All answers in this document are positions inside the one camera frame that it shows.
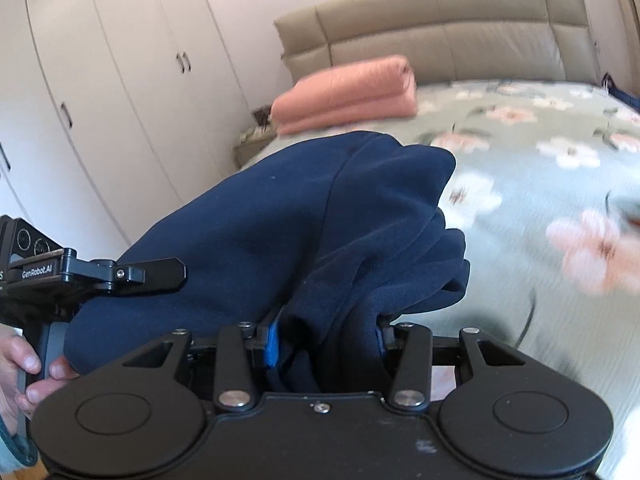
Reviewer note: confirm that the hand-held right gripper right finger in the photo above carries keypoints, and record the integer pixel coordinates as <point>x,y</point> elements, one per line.
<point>381,337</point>

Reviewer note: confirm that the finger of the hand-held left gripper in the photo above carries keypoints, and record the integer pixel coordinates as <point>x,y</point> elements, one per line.
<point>140,275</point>

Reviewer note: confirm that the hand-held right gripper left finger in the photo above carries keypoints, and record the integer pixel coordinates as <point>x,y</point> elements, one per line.
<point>272,345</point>

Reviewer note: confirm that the navy striped hoodie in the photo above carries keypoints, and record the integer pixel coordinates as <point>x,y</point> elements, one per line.
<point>300,220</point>

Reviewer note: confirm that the person's left hand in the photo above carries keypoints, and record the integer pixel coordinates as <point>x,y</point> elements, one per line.
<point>22,360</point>

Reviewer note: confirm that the grey nightstand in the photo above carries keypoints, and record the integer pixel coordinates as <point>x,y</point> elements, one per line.
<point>250,147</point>

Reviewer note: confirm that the white wardrobe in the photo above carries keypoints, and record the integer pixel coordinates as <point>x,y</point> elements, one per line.
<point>100,85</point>

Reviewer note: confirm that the green floral bedspread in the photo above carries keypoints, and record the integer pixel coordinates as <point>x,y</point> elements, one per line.
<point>525,170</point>

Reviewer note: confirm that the folded pink blanket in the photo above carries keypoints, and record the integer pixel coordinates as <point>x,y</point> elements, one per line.
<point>350,92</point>

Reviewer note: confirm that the grey padded headboard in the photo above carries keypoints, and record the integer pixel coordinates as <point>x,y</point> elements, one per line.
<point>450,25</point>

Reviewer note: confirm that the beige curtain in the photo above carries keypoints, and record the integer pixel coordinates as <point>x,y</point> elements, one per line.
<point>625,25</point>

